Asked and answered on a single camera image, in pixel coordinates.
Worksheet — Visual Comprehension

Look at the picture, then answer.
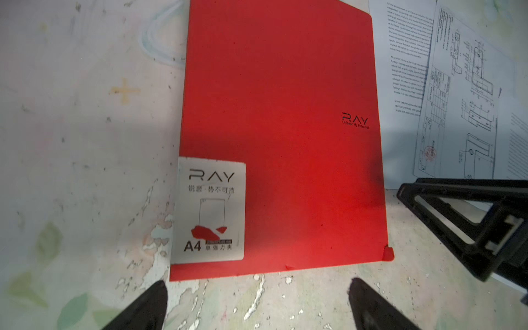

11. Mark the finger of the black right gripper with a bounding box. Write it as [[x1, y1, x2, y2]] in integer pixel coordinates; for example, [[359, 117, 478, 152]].
[[397, 178, 527, 282]]

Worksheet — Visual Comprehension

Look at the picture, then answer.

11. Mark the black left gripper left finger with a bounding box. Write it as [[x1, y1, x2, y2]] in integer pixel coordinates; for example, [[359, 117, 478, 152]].
[[103, 280, 168, 330]]

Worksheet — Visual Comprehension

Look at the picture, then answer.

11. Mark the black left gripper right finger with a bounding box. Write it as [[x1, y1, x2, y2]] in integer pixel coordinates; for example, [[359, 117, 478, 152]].
[[349, 277, 419, 330]]

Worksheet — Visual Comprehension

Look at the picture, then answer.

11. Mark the red folder with black inside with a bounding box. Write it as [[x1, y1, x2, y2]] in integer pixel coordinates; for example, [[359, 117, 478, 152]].
[[170, 1, 395, 281]]

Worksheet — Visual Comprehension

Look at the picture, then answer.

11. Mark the text printed paper sheet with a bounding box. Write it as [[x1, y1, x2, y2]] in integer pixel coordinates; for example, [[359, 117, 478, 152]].
[[493, 94, 527, 180]]

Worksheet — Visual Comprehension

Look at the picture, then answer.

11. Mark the technical drawing paper sheet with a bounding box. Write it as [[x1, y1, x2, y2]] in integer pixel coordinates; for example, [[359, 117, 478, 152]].
[[414, 1, 514, 180]]

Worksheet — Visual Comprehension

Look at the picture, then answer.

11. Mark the text paper sheet far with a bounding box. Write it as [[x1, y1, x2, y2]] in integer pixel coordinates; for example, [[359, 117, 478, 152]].
[[369, 0, 436, 189]]

